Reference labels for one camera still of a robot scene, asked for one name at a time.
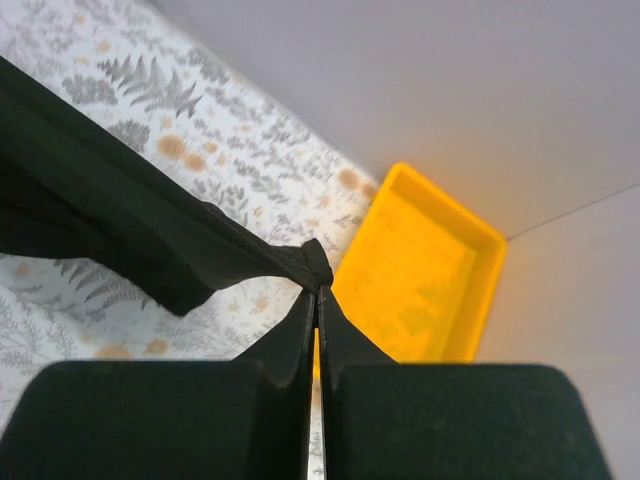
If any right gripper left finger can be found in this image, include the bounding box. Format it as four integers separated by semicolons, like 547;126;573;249
1;292;316;479

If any black t-shirt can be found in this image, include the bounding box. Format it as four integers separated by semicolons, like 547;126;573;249
1;62;333;315

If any floral patterned table mat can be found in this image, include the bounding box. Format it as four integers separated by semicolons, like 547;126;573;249
1;1;377;420

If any yellow plastic tray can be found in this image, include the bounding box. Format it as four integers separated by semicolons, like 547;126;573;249
332;163;507;363

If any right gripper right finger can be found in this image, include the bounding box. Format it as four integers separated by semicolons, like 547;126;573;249
317;287;611;479

